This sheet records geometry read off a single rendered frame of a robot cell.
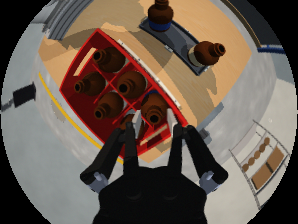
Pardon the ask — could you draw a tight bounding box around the red crate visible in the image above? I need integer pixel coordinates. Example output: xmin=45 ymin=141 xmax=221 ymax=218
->
xmin=59 ymin=28 xmax=188 ymax=156

